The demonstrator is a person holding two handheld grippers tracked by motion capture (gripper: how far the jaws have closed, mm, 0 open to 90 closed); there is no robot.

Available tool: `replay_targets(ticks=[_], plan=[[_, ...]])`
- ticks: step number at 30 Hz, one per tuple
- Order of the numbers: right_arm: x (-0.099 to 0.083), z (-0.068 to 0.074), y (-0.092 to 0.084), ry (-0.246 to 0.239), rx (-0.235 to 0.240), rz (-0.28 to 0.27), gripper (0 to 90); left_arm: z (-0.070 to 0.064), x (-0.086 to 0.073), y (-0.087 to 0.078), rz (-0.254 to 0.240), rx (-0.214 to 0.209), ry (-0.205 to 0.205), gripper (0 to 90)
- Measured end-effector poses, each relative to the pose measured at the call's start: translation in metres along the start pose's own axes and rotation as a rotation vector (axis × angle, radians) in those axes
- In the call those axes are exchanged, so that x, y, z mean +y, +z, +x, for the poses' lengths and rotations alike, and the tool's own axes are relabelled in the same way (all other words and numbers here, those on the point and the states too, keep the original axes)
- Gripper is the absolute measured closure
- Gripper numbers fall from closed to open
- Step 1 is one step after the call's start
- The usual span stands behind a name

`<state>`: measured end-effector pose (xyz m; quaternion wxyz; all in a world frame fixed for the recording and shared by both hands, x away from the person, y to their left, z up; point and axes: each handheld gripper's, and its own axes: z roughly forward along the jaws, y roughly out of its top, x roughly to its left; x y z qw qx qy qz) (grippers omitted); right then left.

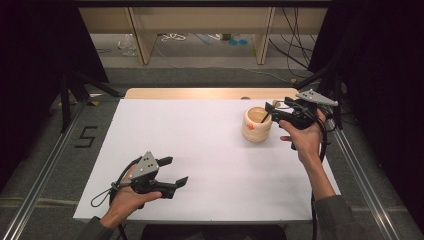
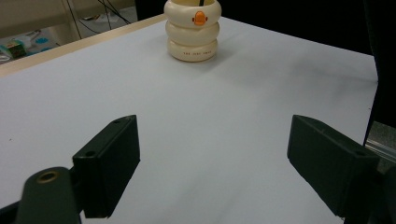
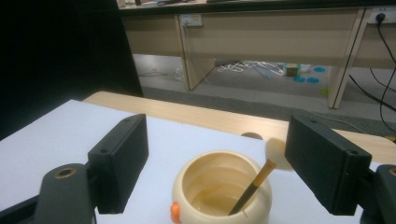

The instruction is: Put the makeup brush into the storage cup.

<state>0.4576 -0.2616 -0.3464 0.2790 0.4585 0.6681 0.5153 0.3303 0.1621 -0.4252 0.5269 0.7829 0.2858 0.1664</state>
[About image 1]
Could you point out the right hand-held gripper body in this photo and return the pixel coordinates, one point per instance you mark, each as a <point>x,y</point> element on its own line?
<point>301,113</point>

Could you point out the person's right hand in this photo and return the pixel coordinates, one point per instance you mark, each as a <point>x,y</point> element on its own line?
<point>308,140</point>

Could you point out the metal floor rail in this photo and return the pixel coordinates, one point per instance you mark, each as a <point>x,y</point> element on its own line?
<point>40,180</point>
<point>363,180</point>

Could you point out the blue discs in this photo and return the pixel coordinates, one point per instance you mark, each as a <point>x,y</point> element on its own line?
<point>238,42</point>

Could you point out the clear plastic bag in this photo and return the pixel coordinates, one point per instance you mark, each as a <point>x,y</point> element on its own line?
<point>127,45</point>

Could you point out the white table board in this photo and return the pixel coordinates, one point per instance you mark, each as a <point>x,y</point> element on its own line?
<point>200,150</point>

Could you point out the wooden table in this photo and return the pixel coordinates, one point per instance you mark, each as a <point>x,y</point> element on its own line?
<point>186,93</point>

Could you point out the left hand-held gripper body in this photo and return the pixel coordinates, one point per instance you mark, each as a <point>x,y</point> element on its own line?
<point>145,173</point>

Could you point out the cream ribbed pen holder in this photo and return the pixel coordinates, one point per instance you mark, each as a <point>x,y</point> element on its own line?
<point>255,130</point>

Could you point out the person's left hand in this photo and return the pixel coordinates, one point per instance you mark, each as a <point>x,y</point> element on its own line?
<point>125,203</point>

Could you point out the person's lap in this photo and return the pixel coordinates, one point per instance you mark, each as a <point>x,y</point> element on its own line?
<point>213,232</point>

